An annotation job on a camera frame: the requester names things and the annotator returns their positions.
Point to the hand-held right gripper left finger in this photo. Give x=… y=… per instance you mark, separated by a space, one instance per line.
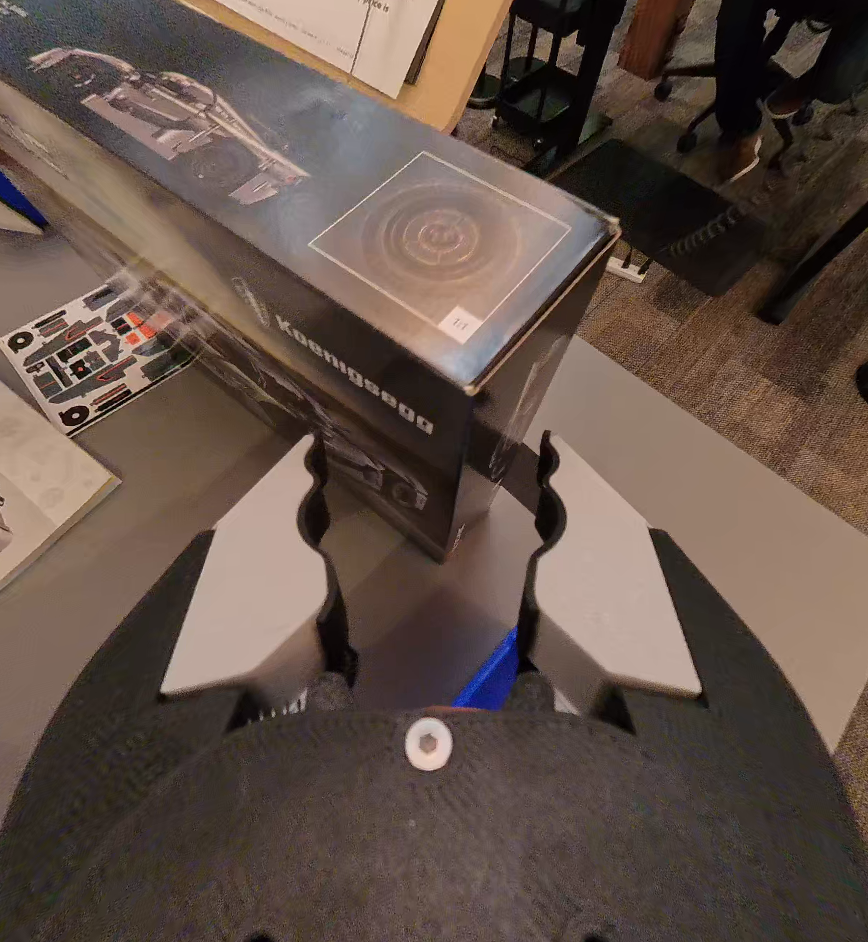
x=250 y=589

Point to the light wooden table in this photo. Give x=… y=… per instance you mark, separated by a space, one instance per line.
x=459 y=81

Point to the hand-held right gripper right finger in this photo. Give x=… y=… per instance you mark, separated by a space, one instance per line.
x=610 y=589

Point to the black floor mat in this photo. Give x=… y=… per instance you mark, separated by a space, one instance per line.
x=662 y=213

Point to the lego sticker sheet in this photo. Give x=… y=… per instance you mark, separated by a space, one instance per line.
x=88 y=360

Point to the white power strip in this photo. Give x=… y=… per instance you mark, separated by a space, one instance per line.
x=627 y=266

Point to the white lego instruction booklet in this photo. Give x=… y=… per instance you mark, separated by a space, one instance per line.
x=21 y=456

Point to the white paper sheet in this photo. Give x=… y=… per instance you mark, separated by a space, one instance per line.
x=331 y=29

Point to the black lego set box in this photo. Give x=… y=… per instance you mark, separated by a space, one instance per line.
x=375 y=243

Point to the black desk leg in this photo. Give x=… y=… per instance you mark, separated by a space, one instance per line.
x=838 y=243

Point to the black rolling cart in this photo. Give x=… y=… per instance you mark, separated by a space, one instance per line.
x=551 y=73

